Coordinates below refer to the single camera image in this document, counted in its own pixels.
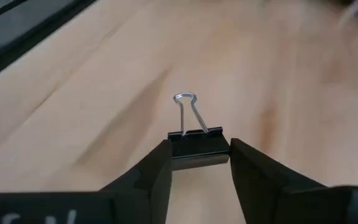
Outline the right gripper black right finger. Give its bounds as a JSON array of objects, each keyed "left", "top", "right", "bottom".
[{"left": 230, "top": 138, "right": 326, "bottom": 224}]

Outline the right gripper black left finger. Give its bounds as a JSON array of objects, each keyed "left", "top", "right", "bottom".
[{"left": 99, "top": 139, "right": 173, "bottom": 224}]

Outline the black binder clip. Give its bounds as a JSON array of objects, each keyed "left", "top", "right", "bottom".
[{"left": 167, "top": 91, "right": 231, "bottom": 171}]

